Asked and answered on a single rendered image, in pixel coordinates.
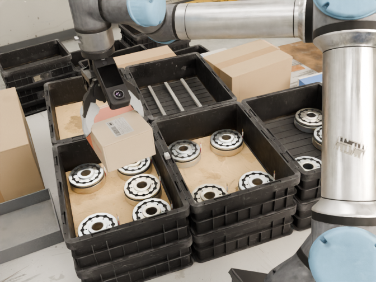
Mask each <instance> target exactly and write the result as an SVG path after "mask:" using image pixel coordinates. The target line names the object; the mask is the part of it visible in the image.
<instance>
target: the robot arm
mask: <svg viewBox="0 0 376 282"><path fill-rule="evenodd" d="M68 3H69V7H70V12H71V15H72V20H73V24H74V29H75V31H76V34H77V36H75V37H74V40H75V41H78V45H79V48H80V50H81V54H82V57H84V58H85V59H87V60H88V65H87V67H84V68H81V73H82V78H83V83H84V87H85V89H86V91H87V92H86V93H85V94H84V97H83V101H82V106H81V109H80V115H81V118H82V129H83V133H84V135H85V137H88V136H89V135H90V133H91V129H92V126H93V124H94V118H95V116H96V115H97V114H98V112H99V110H100V108H99V107H98V105H97V104H96V99H97V100H99V101H103V103H105V102H106V101H107V103H108V105H109V108H110V109H111V110H116V109H120V108H122V107H127V106H129V105H131V107H132V108H133V109H134V110H135V111H136V112H137V113H139V114H140V115H141V117H144V112H143V106H142V103H141V101H140V98H139V95H138V93H137V91H136V89H135V87H134V86H133V85H132V84H131V83H130V82H129V81H127V80H126V79H125V78H124V77H123V76H122V75H121V74H120V71H119V69H118V67H117V65H116V63H115V60H114V58H113V57H109V56H111V55H112V54H113V53H114V52H115V48H114V42H115V41H114V35H113V31H112V25H111V23H115V24H126V25H129V26H131V27H133V28H134V29H136V30H138V31H139V32H141V33H143V34H145V35H147V36H148V37H149V38H150V39H152V40H153V41H155V42H158V43H161V44H170V43H172V42H174V41H175V40H199V39H263V38H296V37H298V38H300V39H301V41H302V42H304V43H314V45H315V46H316V47H317V48H319V50H320V51H321V52H322V169H321V198H320V200H319V201H318V202H317V203H315V204H314V205H313V206H312V217H311V233H310V235H309V236H308V237H307V238H306V240H305V241H304V242H303V244H302V245H301V246H300V247H299V249H298V250H297V252H296V253H295V254H294V255H293V256H291V257H290V258H288V259H287V260H285V261H284V262H282V263H281V264H279V265H278V266H276V267H275V268H273V269H272V270H270V272H269V273H268V274H267V275H266V277H265V278H264V282H376V0H251V1H227V2H203V3H180V4H166V0H68ZM108 57H109V58H108ZM86 69H88V70H86Z"/></svg>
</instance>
